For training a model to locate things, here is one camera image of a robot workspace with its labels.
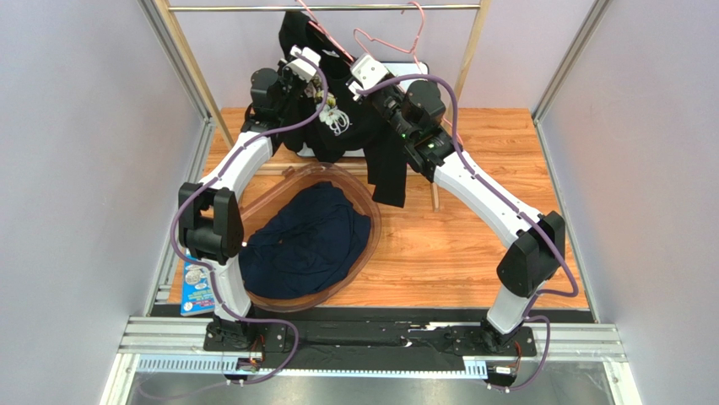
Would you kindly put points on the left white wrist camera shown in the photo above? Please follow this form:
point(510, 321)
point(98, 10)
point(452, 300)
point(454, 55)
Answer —
point(304, 62)

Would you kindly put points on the blue illustrated booklet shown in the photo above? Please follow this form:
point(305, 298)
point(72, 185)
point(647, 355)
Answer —
point(197, 297)

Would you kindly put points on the transparent brown plastic basin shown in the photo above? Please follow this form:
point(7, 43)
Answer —
point(259, 207)

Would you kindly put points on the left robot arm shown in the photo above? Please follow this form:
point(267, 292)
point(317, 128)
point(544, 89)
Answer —
point(207, 230)

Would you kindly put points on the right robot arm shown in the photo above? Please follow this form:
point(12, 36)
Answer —
point(534, 242)

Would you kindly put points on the left aluminium frame post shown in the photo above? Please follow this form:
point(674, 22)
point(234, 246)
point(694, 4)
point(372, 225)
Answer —
point(172, 51)

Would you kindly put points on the aluminium frame post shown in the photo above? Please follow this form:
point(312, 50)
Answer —
point(583, 35)
point(172, 51)

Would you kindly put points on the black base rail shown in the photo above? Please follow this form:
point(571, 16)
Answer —
point(366, 339)

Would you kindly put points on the black floral t-shirt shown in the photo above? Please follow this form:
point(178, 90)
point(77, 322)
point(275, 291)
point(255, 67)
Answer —
point(343, 124)

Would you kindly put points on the pink wire hanger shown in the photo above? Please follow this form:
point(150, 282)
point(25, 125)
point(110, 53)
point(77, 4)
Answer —
point(317, 24)
point(394, 37)

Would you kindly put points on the wooden clothes rack frame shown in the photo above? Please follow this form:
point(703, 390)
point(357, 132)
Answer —
point(163, 14)

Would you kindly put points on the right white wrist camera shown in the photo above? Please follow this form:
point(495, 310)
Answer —
point(365, 73)

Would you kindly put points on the navy blue garment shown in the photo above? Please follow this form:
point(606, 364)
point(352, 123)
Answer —
point(307, 247)

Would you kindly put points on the right aluminium frame post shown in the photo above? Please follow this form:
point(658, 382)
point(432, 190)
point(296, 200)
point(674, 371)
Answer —
point(583, 35)

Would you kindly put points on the whiteboard with red writing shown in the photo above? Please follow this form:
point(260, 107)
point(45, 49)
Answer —
point(395, 68)

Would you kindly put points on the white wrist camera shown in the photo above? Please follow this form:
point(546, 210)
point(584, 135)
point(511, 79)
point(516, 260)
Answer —
point(365, 73)
point(304, 62)

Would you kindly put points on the metal hanging rod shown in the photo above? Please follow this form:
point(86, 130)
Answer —
point(324, 8)

